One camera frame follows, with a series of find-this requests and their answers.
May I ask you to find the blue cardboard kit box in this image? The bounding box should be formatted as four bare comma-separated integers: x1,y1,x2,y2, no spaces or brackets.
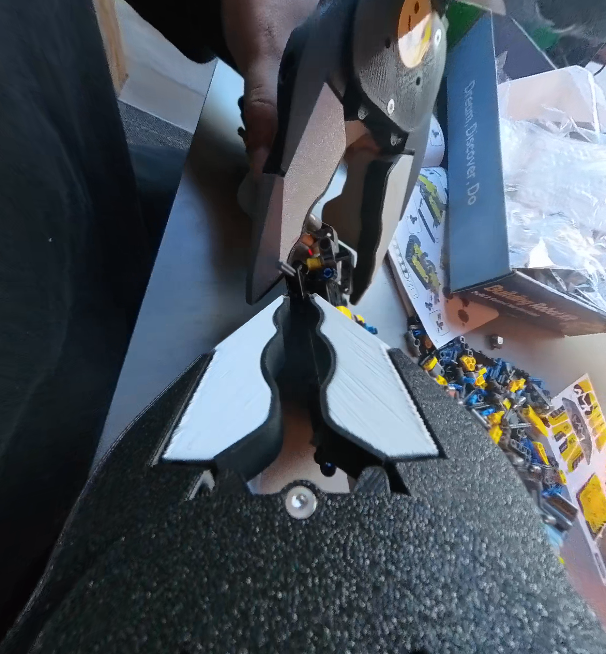
443,13,606,338

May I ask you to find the clear plastic wrapping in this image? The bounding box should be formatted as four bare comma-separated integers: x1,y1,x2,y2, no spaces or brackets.
497,66,606,323

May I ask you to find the yellow sticker sheet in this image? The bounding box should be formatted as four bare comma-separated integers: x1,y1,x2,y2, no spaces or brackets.
546,375,606,586

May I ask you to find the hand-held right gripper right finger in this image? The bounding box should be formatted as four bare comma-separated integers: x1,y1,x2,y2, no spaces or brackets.
308,295,439,479

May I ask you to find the green plastic bin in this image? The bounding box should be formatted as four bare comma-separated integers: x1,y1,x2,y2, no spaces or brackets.
443,0,557,52

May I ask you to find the person's left forearm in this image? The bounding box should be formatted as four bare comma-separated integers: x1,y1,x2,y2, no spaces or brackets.
124,0,232,65

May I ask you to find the instruction booklet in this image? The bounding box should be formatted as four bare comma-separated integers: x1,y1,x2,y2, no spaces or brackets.
387,118,500,351

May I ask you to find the pile of small building bricks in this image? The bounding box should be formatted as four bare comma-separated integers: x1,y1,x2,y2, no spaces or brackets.
405,317,577,537

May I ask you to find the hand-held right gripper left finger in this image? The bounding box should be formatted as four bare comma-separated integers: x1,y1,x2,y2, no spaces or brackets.
162,295,290,479

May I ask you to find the grey desk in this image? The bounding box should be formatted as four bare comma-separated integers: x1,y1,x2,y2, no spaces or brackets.
91,59,606,654

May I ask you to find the person's left hand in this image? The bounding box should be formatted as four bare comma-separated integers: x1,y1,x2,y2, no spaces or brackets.
221,0,325,221

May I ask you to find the wooden furniture leg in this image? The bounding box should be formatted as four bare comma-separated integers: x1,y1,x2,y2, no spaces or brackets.
93,0,129,96

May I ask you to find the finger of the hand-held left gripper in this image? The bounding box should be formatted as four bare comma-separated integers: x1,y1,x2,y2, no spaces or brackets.
246,83,348,307
350,152,416,306

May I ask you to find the yellow black brick model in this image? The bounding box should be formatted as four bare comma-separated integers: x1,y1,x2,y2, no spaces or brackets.
277,215,359,473

